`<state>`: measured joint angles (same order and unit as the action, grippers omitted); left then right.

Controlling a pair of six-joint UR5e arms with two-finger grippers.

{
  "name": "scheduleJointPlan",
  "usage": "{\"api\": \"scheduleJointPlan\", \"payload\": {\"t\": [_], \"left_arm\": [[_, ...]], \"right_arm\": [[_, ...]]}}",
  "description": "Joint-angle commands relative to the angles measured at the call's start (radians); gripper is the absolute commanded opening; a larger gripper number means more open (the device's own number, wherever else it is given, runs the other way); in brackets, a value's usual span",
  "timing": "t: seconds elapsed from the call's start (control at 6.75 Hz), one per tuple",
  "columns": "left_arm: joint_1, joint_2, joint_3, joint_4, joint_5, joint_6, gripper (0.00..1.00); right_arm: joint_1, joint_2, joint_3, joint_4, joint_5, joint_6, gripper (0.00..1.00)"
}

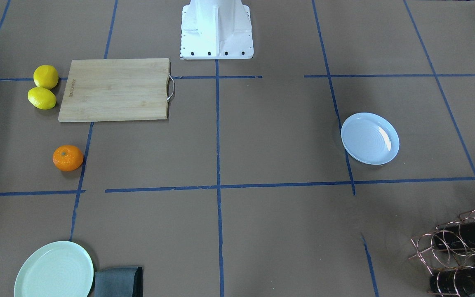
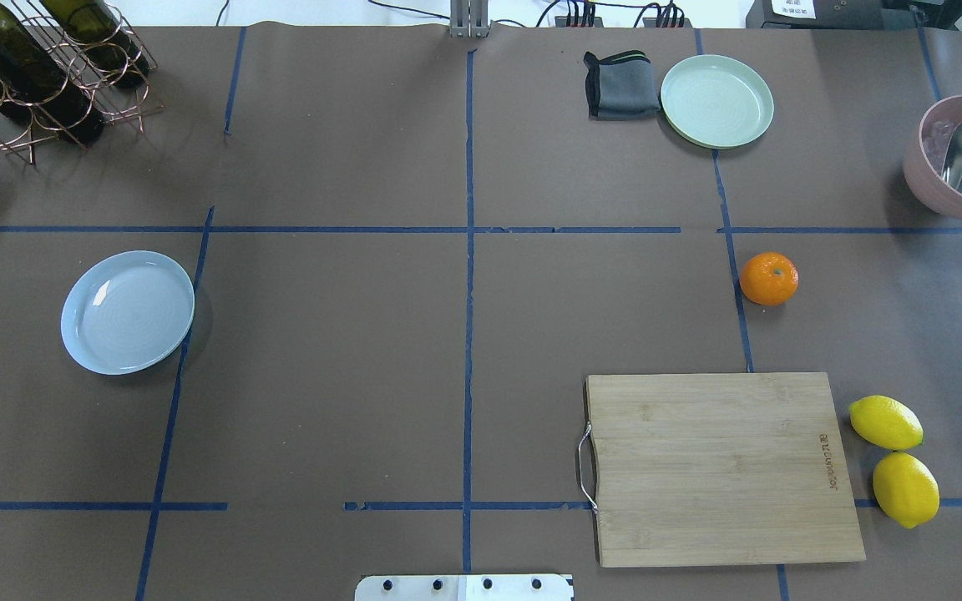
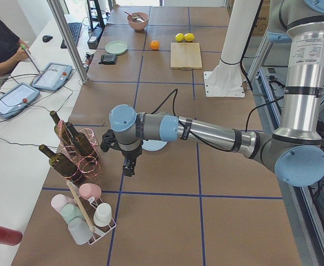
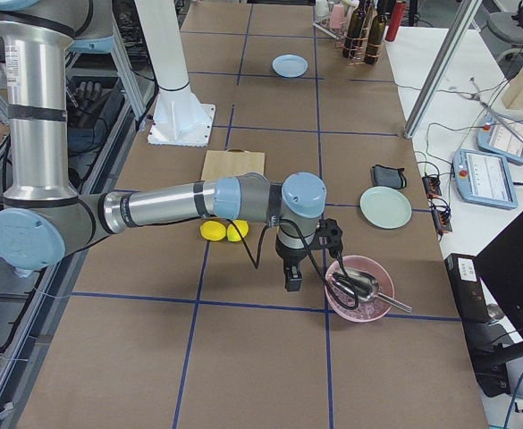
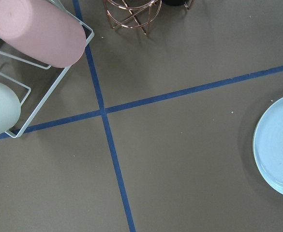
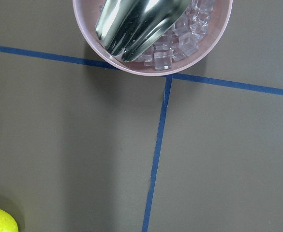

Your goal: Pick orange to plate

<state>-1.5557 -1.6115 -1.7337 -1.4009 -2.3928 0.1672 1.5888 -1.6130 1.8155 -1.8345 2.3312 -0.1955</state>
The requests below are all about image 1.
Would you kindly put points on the lower yellow lemon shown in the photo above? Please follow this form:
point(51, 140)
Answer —
point(42, 98)

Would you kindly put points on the copper wire bottle rack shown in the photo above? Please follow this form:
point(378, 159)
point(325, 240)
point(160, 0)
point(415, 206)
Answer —
point(448, 252)

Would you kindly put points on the light blue plate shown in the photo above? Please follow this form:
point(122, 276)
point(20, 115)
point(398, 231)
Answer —
point(369, 138)

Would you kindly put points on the orange mandarin fruit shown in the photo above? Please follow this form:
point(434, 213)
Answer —
point(67, 158)

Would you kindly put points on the bamboo cutting board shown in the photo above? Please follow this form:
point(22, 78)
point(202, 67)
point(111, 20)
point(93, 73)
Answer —
point(103, 90)

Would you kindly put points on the dark wine bottle upper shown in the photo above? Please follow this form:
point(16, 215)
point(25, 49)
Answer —
point(456, 237)

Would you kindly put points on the light green plate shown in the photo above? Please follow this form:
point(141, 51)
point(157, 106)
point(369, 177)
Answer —
point(58, 269)

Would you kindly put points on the yellow lemon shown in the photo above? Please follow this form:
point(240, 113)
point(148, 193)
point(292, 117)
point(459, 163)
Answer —
point(46, 76)
point(42, 98)

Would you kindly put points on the dark wine bottle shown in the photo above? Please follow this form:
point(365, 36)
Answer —
point(456, 237)
point(453, 283)

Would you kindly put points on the folded dark grey cloth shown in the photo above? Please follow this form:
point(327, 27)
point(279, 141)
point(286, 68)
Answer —
point(125, 281)

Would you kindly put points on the dark wine bottle lower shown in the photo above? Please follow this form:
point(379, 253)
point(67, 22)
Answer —
point(453, 283)

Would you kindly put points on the upper yellow lemon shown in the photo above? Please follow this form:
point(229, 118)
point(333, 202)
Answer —
point(46, 76)

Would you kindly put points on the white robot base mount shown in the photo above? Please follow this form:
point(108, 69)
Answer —
point(216, 29)

